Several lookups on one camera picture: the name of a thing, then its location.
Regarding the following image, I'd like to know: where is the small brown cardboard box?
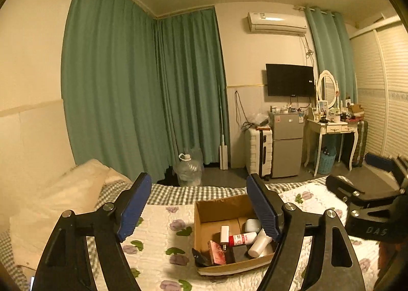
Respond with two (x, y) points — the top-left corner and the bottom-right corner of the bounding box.
(347, 104), (364, 120)

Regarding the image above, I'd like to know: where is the white photo frame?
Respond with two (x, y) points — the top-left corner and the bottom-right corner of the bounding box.
(316, 101), (329, 120)

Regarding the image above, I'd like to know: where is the white suitcase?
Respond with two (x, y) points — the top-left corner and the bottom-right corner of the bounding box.
(245, 127), (275, 181)

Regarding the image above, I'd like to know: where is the red patterned box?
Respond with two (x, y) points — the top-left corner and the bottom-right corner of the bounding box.
(208, 241), (227, 265)

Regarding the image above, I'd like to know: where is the clear plastic bag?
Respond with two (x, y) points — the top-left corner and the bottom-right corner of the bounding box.
(247, 113), (270, 127)

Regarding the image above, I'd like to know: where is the white floral quilt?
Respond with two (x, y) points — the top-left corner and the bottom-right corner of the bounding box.
(86, 183), (399, 291)

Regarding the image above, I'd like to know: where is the black wall television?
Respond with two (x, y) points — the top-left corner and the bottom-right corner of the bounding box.
(265, 63), (315, 98)

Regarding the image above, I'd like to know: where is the white louvered wardrobe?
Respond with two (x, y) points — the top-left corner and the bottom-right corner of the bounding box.
(349, 15), (408, 164)

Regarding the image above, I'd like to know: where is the cosmetics clutter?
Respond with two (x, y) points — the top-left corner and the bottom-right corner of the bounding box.
(311, 108), (351, 123)

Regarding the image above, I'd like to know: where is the small black box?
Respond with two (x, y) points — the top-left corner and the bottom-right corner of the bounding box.
(225, 245), (251, 263)

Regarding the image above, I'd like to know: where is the white rounded case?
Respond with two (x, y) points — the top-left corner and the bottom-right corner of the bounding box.
(245, 218), (262, 233)

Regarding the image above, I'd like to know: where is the air conditioner cable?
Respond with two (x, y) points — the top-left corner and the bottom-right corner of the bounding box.
(300, 34), (316, 65)

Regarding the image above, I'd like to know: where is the white air conditioner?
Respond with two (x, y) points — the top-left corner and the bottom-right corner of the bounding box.
(247, 11), (308, 37)

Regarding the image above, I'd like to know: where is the cluster of small bottles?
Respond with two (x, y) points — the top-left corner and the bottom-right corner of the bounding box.
(270, 104), (307, 114)

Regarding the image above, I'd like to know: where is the blue laundry basket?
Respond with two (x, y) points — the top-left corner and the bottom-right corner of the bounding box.
(314, 146), (337, 175)

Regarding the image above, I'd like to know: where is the small white red-label bottle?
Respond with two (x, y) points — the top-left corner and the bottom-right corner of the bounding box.
(228, 232), (258, 246)

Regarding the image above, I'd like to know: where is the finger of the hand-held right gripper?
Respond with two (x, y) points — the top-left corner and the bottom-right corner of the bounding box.
(326, 176), (400, 212)
(365, 152), (408, 190)

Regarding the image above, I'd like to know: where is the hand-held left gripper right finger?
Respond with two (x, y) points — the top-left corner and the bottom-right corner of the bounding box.
(246, 173), (367, 291)

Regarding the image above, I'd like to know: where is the large white plastic bottle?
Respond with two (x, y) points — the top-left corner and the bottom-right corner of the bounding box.
(248, 229), (273, 259)

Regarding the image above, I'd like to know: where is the cream pillow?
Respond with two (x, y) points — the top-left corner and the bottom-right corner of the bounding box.
(9, 159), (134, 269)

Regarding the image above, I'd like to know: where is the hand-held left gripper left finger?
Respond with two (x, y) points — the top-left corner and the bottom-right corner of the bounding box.
(33, 173), (152, 291)

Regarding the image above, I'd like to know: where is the silver small fridge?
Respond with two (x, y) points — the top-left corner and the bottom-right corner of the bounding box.
(268, 110), (305, 179)

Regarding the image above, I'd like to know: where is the black wall cable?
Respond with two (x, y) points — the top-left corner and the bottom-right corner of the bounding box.
(234, 90), (252, 130)

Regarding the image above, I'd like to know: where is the white dressing table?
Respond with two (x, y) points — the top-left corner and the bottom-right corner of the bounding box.
(303, 117), (359, 177)

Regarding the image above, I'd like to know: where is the dark checked suitcase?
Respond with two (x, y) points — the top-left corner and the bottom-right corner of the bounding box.
(349, 120), (368, 168)

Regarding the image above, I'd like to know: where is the white oval mirror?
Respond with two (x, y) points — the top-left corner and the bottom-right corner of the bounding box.
(315, 70), (339, 110)

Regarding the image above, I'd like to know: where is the green curtain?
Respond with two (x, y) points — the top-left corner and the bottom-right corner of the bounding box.
(62, 0), (161, 183)
(153, 7), (231, 167)

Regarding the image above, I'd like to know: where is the white flat mop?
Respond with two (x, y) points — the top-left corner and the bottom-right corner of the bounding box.
(218, 85), (229, 170)

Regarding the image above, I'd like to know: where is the light teal curtain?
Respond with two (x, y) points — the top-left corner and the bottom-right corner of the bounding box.
(303, 7), (359, 110)

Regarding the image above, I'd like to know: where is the clear water jug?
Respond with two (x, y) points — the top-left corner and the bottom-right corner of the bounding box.
(174, 148), (205, 187)

